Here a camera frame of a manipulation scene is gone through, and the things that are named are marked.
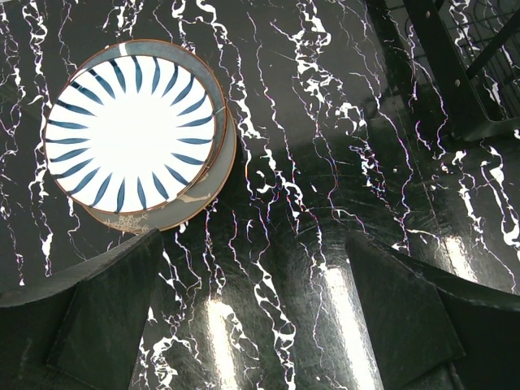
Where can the blue glazed plate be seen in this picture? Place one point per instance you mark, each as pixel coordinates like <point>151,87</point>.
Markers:
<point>186,59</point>

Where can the black white striped plate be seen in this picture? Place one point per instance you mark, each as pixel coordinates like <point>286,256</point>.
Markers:
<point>130,134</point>

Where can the black wire dish rack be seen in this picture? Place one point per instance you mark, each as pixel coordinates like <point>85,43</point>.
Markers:
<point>456,70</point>

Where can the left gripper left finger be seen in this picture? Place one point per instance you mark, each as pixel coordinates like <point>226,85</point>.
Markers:
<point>81,328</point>

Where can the stack of plates under white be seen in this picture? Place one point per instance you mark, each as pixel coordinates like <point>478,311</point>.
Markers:
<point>185,206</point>

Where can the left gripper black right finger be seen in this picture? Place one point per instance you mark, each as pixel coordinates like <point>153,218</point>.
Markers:
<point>430,329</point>

